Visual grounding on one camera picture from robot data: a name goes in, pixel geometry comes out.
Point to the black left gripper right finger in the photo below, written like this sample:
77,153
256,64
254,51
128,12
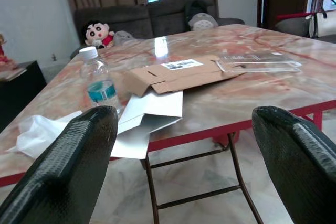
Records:
296,166

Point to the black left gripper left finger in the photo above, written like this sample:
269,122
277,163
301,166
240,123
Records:
65,171

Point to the crumpled white tissue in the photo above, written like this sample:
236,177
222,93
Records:
39,134

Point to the black side cabinet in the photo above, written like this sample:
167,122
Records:
21,90

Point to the marble-top red folding table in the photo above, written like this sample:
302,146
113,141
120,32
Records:
236,95

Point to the clear water bottle teal label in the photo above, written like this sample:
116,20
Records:
99,77

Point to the folded white paper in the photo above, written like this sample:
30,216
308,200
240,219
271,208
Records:
152,106

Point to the clear plastic blister pack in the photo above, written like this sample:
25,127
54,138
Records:
260,62

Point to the flat book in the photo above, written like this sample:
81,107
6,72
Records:
13,74

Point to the red and gold figurine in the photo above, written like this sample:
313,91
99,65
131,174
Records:
4,56

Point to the dark grey two-seat sofa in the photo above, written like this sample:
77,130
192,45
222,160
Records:
291,27

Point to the Shin-chan plush doll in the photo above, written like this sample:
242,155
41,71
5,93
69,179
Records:
95,33

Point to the flat cardboard package with label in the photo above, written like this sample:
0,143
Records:
183,77

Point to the small grey Totoro plush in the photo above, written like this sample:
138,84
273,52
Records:
124,37

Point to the long red pole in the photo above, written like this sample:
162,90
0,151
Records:
291,15

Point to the dark grey long sofa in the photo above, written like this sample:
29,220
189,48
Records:
136,19

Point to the large grey Totoro plush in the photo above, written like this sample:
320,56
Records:
202,22

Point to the black cushion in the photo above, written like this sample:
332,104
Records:
197,6

